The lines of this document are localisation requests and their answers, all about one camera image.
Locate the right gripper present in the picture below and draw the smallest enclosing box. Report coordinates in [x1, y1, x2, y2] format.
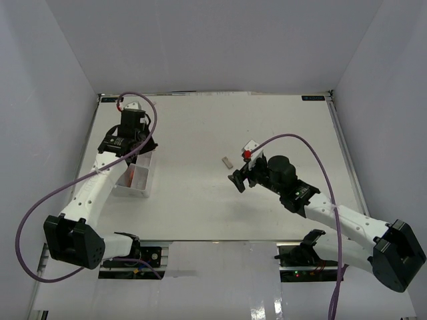
[228, 157, 284, 196]

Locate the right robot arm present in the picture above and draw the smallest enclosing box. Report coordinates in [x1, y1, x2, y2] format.
[228, 155, 426, 293]

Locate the purple cable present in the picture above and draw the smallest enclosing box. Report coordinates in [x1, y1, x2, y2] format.
[248, 133, 350, 320]
[15, 91, 158, 284]

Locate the grey eraser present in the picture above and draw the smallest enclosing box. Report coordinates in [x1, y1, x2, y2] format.
[222, 157, 234, 169]

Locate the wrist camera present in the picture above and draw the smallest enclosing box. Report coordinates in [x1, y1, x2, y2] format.
[242, 140, 266, 171]
[116, 101, 145, 115]

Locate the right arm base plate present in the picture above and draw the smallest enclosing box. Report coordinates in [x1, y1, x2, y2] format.
[274, 242, 338, 283]

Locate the right aluminium rail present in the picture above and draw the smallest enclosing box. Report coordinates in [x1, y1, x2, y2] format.
[325, 90, 370, 217]

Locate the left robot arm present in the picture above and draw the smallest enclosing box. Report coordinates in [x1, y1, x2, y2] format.
[43, 109, 157, 269]

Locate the right black table label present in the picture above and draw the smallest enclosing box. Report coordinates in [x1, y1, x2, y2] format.
[302, 95, 326, 101]

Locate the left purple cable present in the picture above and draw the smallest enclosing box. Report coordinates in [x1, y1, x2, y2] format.
[15, 91, 158, 284]

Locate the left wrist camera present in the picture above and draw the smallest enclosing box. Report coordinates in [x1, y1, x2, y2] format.
[116, 101, 145, 115]

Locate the black table label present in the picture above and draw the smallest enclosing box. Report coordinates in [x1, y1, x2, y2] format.
[302, 95, 326, 101]
[100, 97, 117, 103]

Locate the white compartment tray front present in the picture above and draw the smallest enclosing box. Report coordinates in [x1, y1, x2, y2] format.
[112, 164, 153, 199]

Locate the left black table label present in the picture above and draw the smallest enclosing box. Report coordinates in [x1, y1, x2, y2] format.
[100, 97, 117, 103]

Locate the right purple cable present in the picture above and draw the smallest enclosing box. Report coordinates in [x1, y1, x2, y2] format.
[248, 133, 350, 320]

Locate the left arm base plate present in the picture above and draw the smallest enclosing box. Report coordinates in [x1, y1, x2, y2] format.
[98, 246, 167, 280]

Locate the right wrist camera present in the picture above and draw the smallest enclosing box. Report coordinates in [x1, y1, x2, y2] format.
[242, 140, 266, 171]

